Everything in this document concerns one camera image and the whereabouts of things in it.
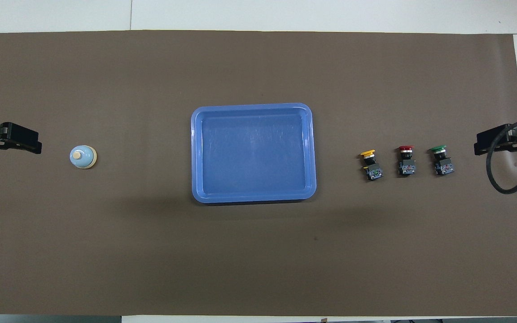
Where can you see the light blue call bell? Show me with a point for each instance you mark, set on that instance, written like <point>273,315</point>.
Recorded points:
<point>82,157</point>

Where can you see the yellow push button switch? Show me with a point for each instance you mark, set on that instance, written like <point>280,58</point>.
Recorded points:
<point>372,168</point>

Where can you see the green push button switch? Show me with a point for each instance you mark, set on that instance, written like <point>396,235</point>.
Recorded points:
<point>441,163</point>

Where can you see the red push button switch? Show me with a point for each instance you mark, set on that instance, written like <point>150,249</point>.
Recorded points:
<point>406,163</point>

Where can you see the blue plastic tray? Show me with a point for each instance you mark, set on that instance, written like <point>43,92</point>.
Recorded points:
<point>254,152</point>

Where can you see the brown table mat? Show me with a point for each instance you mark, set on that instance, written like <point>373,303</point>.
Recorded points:
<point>151,246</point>

